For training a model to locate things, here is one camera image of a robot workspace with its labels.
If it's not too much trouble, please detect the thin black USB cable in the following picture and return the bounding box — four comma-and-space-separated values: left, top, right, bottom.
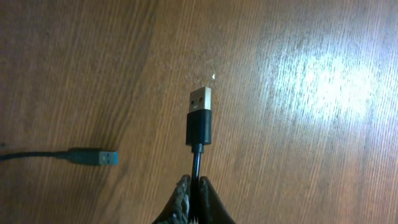
185, 86, 213, 218

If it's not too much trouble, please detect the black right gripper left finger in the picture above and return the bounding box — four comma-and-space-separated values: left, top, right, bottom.
152, 175, 191, 224

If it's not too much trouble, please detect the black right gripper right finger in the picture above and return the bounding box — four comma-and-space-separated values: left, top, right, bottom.
198, 176, 236, 224

